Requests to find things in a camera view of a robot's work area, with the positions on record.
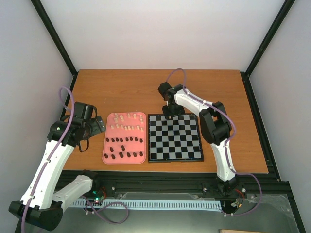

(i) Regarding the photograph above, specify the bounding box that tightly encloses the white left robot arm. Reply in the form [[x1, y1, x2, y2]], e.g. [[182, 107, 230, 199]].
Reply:
[[8, 102, 106, 231]]

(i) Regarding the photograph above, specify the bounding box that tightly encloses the black aluminium frame rail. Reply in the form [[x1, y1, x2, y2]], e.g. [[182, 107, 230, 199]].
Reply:
[[31, 169, 291, 195]]

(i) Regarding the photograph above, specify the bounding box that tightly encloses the pink plastic tray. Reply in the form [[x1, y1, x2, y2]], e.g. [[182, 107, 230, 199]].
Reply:
[[102, 112, 147, 165]]

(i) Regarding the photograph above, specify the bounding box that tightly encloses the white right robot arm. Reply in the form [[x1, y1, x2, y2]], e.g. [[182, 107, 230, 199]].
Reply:
[[158, 82, 237, 193]]

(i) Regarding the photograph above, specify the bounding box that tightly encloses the black and grey chessboard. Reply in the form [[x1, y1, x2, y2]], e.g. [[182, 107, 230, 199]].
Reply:
[[148, 114, 204, 163]]

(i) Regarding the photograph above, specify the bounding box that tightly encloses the light blue cable duct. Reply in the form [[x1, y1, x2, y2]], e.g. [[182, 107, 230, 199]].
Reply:
[[72, 198, 222, 212]]

